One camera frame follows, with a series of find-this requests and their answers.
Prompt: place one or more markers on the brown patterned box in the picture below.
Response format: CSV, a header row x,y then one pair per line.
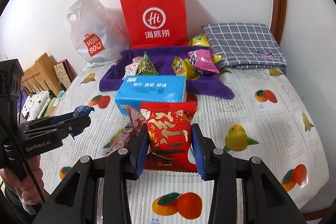
x,y
64,73

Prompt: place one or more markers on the pink snack bag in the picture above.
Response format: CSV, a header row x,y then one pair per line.
x,y
202,61

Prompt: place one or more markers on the person's left hand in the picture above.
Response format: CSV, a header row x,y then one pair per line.
x,y
26,185

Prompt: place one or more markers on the red gold snack packet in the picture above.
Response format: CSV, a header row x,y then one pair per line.
x,y
170,135

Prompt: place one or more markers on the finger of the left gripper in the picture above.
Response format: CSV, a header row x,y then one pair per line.
x,y
71,126
65,116

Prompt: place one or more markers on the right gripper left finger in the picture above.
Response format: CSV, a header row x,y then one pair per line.
x,y
75,198

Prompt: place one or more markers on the grey checked folded cloth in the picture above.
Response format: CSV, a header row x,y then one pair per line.
x,y
244,45

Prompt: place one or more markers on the purple towel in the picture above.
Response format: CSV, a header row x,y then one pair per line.
x,y
162,59

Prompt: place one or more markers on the red Haidilao paper bag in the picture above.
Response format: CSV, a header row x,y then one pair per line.
x,y
155,23

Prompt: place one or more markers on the pink floral snack packet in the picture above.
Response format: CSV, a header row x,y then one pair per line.
x,y
120,139

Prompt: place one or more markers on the white spotted plush toy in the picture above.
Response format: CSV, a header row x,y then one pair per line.
x,y
35,105

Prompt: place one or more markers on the panda triangular snack bag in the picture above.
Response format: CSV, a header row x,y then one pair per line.
x,y
136,120

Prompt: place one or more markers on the yellow green snack bag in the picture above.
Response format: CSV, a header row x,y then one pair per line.
x,y
200,40

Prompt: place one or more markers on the purple plush item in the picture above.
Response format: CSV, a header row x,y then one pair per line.
x,y
21,102

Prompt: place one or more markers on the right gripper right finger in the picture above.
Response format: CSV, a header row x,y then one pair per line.
x,y
264,198

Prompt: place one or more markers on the yellow snack packet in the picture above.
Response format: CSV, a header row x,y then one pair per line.
x,y
182,67

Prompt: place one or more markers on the green triangular snack bag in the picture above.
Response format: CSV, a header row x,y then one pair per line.
x,y
146,67

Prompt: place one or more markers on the blue snack packet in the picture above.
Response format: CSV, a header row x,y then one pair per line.
x,y
83,110

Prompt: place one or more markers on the fruit print tablecloth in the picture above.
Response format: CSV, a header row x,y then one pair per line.
x,y
265,118

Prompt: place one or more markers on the blue tissue pack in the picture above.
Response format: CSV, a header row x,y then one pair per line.
x,y
150,88

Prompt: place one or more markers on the white Miniso plastic bag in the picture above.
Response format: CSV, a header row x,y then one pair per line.
x,y
94,32

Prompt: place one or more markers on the pink peach candy packet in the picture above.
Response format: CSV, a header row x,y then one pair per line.
x,y
132,69

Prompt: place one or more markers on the wooden chair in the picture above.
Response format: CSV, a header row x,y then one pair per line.
x,y
41,76

